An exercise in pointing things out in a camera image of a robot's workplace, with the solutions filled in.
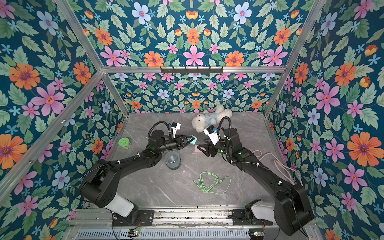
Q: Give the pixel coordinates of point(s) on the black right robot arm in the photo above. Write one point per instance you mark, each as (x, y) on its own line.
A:
(291, 207)

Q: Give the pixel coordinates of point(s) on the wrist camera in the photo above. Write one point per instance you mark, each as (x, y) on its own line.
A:
(175, 127)
(212, 133)

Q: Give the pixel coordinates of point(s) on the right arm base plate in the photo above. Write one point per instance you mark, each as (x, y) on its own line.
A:
(242, 217)

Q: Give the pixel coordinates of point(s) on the white teddy bear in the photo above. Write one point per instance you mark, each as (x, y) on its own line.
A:
(203, 120)

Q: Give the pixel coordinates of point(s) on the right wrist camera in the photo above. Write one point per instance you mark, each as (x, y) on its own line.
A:
(212, 133)

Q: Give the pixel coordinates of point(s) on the teal charger adapter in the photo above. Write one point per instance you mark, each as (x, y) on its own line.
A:
(193, 139)

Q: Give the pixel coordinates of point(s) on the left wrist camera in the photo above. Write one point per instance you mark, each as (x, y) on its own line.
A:
(175, 127)

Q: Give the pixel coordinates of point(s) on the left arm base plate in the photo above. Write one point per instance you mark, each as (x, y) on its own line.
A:
(141, 218)

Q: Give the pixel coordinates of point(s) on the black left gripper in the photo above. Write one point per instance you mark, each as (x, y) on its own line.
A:
(179, 140)

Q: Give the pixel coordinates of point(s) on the black hook rail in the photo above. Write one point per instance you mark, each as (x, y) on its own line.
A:
(191, 70)

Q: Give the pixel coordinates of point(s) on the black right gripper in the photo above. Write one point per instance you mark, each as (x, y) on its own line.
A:
(212, 148)

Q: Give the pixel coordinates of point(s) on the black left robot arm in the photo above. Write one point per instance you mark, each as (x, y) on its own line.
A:
(101, 183)

